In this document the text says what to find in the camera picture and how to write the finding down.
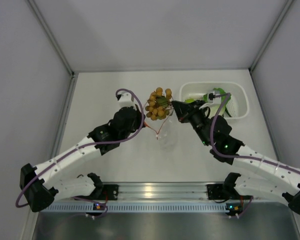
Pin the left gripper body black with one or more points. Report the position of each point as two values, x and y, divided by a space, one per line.
138 124

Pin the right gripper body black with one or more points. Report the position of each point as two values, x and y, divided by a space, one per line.
198 120

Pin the green fake apple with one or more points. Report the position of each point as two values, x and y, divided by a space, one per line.
189 100

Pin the green fake lettuce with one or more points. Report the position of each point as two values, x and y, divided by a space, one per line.
214 107

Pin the brown fake longan bunch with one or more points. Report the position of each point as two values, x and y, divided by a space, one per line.
159 104

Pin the clear zip bag orange seal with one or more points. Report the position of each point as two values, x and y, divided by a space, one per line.
164 131

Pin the dark green fake vegetable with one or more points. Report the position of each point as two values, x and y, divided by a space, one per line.
227 113

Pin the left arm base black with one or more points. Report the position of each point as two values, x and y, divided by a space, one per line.
109 192

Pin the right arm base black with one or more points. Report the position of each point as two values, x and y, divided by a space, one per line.
215 191

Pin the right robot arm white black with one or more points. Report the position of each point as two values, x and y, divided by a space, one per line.
277 181

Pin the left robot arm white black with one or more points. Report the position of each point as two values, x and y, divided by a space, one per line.
45 183

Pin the white perforated plastic basket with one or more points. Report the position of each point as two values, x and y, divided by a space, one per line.
236 108

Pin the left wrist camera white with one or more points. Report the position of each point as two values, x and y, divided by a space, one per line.
125 99

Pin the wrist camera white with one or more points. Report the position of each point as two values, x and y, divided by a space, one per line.
212 97
125 99

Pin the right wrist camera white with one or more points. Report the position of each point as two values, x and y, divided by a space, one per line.
212 97

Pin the left aluminium frame post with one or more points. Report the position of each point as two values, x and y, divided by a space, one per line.
50 36

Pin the aluminium frame post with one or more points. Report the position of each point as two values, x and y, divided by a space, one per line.
50 36
288 4

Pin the aluminium mounting rail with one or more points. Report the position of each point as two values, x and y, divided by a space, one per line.
134 191

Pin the slotted grey cable duct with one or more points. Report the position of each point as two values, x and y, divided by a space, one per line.
145 207

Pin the right aluminium frame post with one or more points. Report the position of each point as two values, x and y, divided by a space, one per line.
288 4

